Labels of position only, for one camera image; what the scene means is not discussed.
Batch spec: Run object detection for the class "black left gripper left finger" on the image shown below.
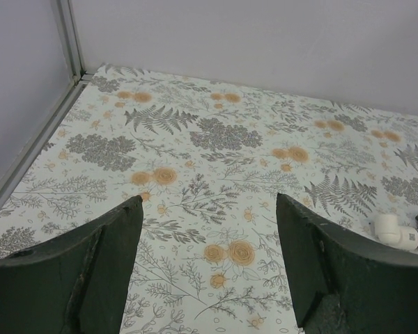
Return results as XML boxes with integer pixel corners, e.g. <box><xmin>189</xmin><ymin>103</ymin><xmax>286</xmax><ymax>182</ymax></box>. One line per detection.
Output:
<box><xmin>0</xmin><ymin>196</ymin><xmax>143</xmax><ymax>333</ymax></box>

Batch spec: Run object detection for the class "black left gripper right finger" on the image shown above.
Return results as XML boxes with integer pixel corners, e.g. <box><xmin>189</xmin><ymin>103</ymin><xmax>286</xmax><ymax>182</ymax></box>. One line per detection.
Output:
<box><xmin>276</xmin><ymin>194</ymin><xmax>418</xmax><ymax>333</ymax></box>

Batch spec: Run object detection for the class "white pipe elbow fitting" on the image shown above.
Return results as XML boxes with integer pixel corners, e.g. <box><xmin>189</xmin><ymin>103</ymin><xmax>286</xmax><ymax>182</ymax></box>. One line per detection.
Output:
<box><xmin>373</xmin><ymin>214</ymin><xmax>418</xmax><ymax>251</ymax></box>

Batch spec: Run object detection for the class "floral patterned table mat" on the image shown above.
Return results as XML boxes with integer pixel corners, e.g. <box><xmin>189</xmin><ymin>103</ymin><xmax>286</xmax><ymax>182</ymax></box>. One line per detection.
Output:
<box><xmin>0</xmin><ymin>65</ymin><xmax>418</xmax><ymax>333</ymax></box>

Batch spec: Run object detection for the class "left aluminium frame post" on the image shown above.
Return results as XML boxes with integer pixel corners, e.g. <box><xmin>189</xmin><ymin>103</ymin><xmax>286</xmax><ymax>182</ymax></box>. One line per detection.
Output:
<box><xmin>54</xmin><ymin>0</ymin><xmax>86</xmax><ymax>83</ymax></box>

